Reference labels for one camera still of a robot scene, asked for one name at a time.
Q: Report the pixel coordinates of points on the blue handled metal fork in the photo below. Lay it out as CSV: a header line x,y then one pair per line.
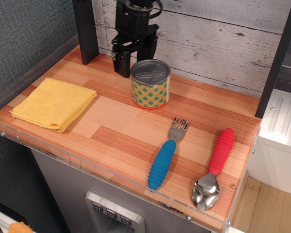
x,y
162,162

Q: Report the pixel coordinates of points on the red handled metal spoon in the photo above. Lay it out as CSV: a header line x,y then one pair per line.
x,y
206,190

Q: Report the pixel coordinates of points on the dark right shelf post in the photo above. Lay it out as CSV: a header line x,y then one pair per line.
x,y
275,68

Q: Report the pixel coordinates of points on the grey toy fridge cabinet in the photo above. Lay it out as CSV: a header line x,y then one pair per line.
x,y
69,185

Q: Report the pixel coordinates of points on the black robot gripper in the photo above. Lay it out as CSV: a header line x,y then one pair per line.
x,y
134,32

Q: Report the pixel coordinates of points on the orange object at corner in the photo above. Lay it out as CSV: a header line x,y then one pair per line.
x,y
19,227

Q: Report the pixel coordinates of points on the folded yellow cloth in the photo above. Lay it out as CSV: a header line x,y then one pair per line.
x,y
54,104

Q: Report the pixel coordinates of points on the green orange patterned tin can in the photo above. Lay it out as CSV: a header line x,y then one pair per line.
x,y
150,83

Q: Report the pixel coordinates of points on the white toy sink unit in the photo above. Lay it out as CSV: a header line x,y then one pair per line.
x,y
270,161

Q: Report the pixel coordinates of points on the silver toy fridge dispenser panel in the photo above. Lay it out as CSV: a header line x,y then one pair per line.
x,y
110,217

